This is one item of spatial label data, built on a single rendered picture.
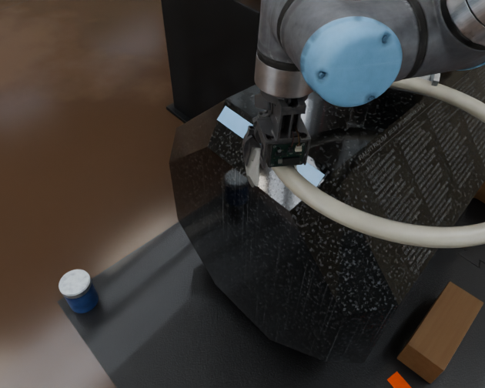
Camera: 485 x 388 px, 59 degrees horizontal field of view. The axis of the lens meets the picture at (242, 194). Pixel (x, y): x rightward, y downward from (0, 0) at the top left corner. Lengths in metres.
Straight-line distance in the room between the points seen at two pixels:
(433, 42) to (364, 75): 0.08
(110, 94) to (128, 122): 0.28
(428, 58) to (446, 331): 1.14
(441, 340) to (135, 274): 1.06
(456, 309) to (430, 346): 0.17
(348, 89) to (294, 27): 0.09
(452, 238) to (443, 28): 0.29
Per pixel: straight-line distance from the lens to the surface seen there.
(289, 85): 0.59
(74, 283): 1.55
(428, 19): 0.50
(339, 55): 0.44
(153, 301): 1.60
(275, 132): 0.64
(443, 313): 1.57
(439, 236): 0.65
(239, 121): 1.00
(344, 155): 0.92
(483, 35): 0.49
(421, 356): 1.49
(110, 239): 1.80
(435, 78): 1.00
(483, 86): 1.37
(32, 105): 2.59
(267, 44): 0.58
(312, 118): 0.99
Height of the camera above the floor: 1.41
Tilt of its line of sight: 48 degrees down
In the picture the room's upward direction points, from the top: 1 degrees clockwise
